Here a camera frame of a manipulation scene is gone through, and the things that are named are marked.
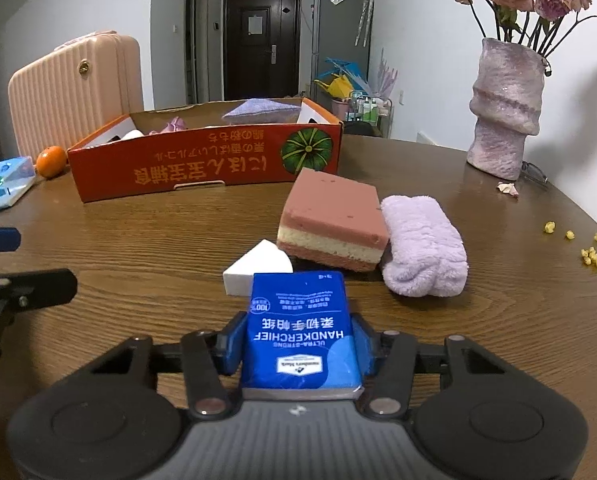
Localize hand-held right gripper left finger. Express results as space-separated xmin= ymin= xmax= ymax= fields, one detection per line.
xmin=93 ymin=311 xmax=249 ymax=421

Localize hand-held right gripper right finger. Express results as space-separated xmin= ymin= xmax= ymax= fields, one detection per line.
xmin=351 ymin=311 xmax=506 ymax=421

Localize blue handkerchief tissue pack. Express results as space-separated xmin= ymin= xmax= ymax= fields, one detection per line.
xmin=241 ymin=271 xmax=364 ymax=402

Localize white wedge makeup sponge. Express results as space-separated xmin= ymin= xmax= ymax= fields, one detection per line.
xmin=223 ymin=239 xmax=294 ymax=297

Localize lilac fluffy towel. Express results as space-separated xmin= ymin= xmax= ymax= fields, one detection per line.
xmin=379 ymin=195 xmax=468 ymax=298

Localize pink layered sponge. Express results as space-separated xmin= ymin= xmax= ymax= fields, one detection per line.
xmin=277 ymin=167 xmax=390 ymax=273

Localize red cardboard box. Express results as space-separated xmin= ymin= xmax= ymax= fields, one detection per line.
xmin=67 ymin=97 xmax=345 ymax=203

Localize grey purple cloth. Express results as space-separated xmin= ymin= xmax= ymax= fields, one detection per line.
xmin=222 ymin=99 xmax=299 ymax=123

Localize pink soft item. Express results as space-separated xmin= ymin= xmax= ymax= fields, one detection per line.
xmin=148 ymin=116 xmax=186 ymax=136

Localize blue tissue box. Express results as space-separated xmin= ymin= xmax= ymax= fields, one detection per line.
xmin=0 ymin=156 xmax=36 ymax=217

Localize orange fruit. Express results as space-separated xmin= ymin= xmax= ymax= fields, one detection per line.
xmin=36 ymin=145 xmax=69 ymax=179

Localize pink ribbed suitcase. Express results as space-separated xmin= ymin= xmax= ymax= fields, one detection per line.
xmin=7 ymin=31 xmax=144 ymax=161

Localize black bag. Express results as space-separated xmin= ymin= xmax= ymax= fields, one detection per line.
xmin=343 ymin=120 xmax=381 ymax=137

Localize trolley cart with bottles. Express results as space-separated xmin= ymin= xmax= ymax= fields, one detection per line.
xmin=348 ymin=90 xmax=394 ymax=138

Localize scattered yellow crumbs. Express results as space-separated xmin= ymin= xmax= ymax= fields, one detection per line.
xmin=543 ymin=220 xmax=597 ymax=278

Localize black eyeglasses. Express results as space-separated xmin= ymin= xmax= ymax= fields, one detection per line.
xmin=521 ymin=160 xmax=549 ymax=186

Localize yellow watering can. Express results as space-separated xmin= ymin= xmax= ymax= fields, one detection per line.
xmin=314 ymin=74 xmax=359 ymax=100

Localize purple dried flower bunch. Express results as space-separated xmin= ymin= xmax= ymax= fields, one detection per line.
xmin=377 ymin=47 xmax=400 ymax=100

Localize pink textured vase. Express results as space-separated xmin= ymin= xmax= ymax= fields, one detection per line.
xmin=467 ymin=37 xmax=550 ymax=181

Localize dark framed side door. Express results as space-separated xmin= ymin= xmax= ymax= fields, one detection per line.
xmin=184 ymin=0 xmax=209 ymax=106

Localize blue folding stool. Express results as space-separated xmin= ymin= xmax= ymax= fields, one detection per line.
xmin=323 ymin=57 xmax=369 ymax=86

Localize dark brown entrance door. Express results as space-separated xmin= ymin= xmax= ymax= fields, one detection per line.
xmin=222 ymin=0 xmax=301 ymax=102

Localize grey refrigerator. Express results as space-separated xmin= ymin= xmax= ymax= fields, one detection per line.
xmin=311 ymin=0 xmax=374 ymax=98

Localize folded clear umbrella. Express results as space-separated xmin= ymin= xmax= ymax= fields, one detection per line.
xmin=354 ymin=0 xmax=374 ymax=46

